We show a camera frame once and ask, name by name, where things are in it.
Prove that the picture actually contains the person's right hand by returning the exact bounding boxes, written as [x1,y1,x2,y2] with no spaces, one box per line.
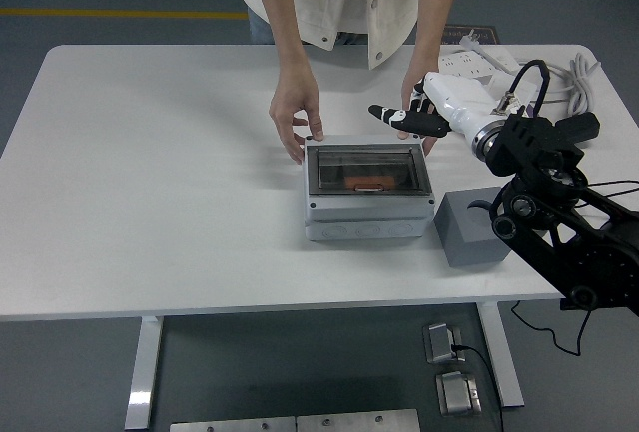
[268,70,325,167]

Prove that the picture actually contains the person's left hand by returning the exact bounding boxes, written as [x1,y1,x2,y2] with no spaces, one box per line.
[397,70,441,157]

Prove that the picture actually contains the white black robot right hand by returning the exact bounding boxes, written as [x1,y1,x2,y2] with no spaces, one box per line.
[367,71,500,139]

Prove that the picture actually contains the smoky transparent box lid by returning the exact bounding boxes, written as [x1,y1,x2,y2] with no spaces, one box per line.
[307,145,429,198]

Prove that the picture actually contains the orange cylindrical battery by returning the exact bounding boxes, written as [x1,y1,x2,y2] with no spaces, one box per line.
[342,172,400,193]

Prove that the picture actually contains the grey block battery holder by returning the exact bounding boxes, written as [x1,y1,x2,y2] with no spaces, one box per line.
[432,186,523,268]

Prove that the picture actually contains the metal floor socket box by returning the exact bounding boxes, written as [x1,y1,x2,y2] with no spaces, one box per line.
[422,320,468,364]
[434,370,484,417]

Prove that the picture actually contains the white power strip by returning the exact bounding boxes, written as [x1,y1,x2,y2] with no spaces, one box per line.
[438,50,496,79]

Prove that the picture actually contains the white power plug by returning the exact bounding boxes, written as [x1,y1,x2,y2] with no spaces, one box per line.
[457,27,488,54]

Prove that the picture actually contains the brown floor sign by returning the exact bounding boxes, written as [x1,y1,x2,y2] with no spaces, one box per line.
[441,24,500,47]

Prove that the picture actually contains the black power adapter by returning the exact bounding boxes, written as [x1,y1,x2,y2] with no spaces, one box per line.
[554,112,602,147]

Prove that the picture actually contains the white table leg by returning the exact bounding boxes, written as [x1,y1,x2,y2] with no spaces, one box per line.
[123,316,165,429]
[476,301,525,409]

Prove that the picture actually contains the grey metal floor plate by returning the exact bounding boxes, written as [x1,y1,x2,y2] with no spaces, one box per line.
[169,414,299,432]
[296,408,421,432]

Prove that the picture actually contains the black robot hand cable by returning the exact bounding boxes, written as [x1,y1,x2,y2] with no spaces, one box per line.
[491,60,639,202]

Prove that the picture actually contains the grey coiled power cable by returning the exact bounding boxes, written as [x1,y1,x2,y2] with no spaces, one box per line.
[513,51,603,117]

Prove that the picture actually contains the grey plastic enclosure box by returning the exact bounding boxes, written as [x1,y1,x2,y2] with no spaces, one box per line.
[302,133,434,241]

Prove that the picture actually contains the black cable under table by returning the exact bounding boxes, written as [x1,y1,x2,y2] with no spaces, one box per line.
[508,299,595,356]

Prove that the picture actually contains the black floor cable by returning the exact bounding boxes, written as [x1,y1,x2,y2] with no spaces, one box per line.
[450,344,505,432]

